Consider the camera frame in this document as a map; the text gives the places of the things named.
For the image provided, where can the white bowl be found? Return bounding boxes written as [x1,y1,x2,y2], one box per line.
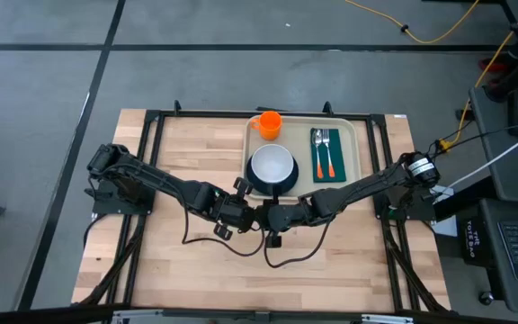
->
[250,143,295,185]

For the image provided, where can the orange plastic cup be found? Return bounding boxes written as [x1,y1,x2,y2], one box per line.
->
[249,110,283,141]

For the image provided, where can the dark teal plate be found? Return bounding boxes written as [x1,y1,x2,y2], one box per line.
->
[245,152,300,197]

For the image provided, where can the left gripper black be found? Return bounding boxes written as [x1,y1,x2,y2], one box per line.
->
[212,175,258,242]

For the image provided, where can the steel spoon orange handle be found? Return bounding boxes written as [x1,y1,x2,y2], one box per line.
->
[312,129,325,180]

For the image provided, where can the dark green napkin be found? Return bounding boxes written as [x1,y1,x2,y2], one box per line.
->
[308,127,348,184]

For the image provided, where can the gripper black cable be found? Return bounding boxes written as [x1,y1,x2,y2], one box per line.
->
[180,193,267,258]
[263,220,333,270]

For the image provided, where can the beige plastic tray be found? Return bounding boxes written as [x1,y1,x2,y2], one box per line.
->
[241,114,362,202]

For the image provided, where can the grey desk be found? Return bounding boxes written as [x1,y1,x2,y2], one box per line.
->
[467,84,518,316]

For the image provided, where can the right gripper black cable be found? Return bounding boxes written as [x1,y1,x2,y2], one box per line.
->
[263,220,333,270]

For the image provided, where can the yellow extension cable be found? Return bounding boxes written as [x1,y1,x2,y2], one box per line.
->
[343,0,518,152]

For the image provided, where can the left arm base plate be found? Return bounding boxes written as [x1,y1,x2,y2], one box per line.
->
[90,177,157,217]

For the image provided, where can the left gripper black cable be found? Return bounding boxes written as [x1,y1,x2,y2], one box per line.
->
[180,193,267,258]

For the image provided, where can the black table frame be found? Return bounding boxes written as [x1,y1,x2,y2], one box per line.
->
[72,99,452,316]

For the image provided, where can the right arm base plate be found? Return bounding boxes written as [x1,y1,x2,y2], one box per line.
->
[377,182,438,222]

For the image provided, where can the white cable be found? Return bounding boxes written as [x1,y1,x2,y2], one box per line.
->
[438,121,518,195]

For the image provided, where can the black tote bag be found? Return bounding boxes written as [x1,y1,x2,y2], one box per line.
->
[458,215,490,267]

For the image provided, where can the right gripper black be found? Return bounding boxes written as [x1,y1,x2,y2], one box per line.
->
[264,184,314,249]

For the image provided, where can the black rig beam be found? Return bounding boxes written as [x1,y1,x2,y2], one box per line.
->
[0,303,518,324]

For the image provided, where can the steel fork orange handle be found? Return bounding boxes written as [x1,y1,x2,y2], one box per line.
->
[322,129,336,179]

